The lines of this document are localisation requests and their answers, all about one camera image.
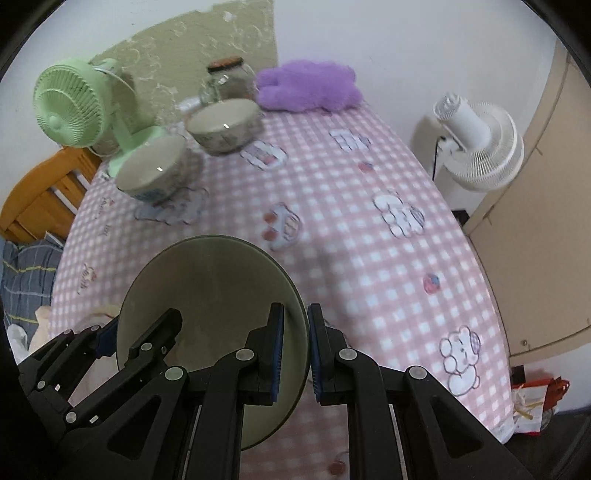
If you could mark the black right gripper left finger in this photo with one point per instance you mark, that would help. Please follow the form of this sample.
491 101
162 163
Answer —
250 376

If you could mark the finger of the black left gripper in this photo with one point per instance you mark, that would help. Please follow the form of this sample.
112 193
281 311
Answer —
145 360
61 364

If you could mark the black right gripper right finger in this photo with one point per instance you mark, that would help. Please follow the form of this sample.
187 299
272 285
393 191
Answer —
344 376

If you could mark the floral ceramic bowl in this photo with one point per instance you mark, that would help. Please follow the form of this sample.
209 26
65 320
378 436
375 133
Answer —
225 126
223 288
154 171

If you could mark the grey plaid pillow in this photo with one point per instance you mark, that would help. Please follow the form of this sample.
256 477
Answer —
28 275

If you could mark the pink checkered tablecloth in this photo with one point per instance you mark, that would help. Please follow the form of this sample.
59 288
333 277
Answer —
348 211

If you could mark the red gift bag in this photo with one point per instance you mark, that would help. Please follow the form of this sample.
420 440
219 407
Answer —
535 404

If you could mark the beige cabinet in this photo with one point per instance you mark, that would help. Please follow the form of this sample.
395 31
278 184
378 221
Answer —
533 236

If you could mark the cotton swab container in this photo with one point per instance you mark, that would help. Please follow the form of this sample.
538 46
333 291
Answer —
189 105

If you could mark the green desk fan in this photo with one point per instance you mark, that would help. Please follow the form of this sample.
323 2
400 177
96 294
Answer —
74 106

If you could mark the glass mug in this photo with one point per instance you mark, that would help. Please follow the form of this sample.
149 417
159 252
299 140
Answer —
208 92

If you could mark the white standing fan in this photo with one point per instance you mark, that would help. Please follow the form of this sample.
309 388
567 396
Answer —
483 150

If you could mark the glass jar black lid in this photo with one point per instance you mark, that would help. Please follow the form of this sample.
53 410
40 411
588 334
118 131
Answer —
235 79

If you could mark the purple plush toy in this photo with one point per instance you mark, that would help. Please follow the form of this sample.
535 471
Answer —
303 85

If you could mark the green patterned wall cloth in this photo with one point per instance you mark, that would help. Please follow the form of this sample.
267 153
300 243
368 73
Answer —
166 63

